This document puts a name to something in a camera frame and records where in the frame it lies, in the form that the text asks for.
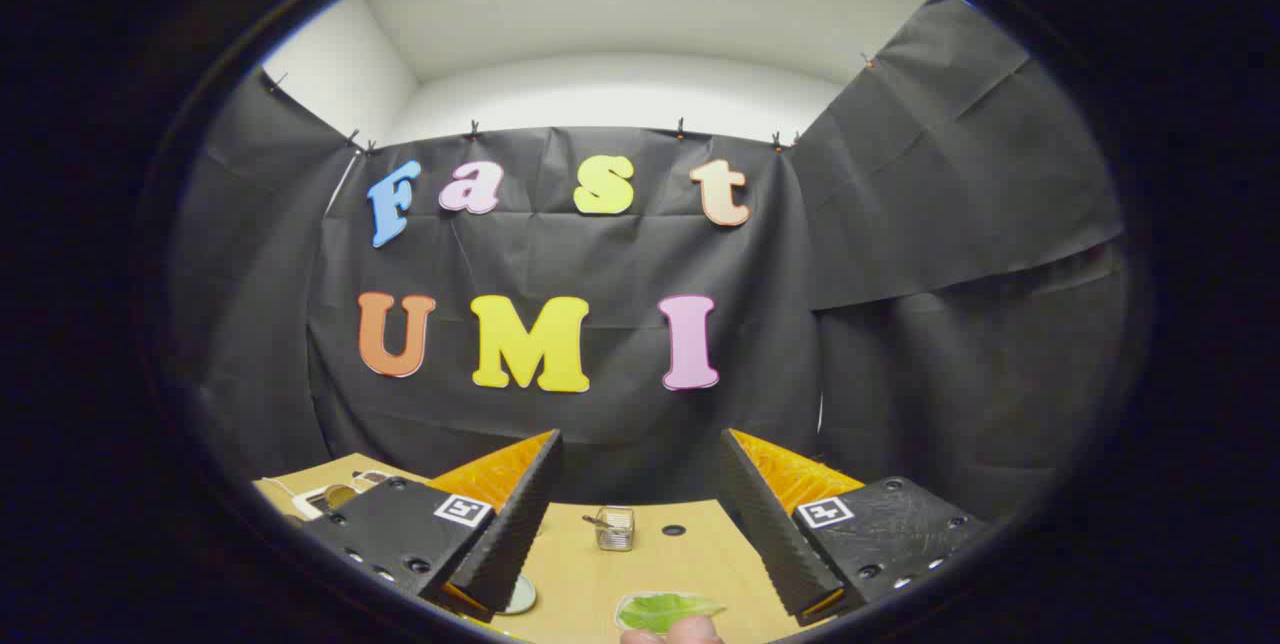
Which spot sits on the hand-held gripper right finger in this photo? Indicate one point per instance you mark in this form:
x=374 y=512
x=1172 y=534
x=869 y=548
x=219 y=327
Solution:
x=765 y=524

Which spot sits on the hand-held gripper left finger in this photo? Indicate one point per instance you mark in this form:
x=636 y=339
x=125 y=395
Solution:
x=515 y=524

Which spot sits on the green lettuce leaf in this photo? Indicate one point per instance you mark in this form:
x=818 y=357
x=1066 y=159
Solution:
x=665 y=610

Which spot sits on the pale green round plate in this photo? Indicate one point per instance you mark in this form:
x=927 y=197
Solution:
x=522 y=596

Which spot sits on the white toaster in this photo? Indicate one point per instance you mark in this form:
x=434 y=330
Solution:
x=312 y=502

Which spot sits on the black backdrop cloth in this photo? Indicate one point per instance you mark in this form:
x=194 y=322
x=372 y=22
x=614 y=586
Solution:
x=600 y=264

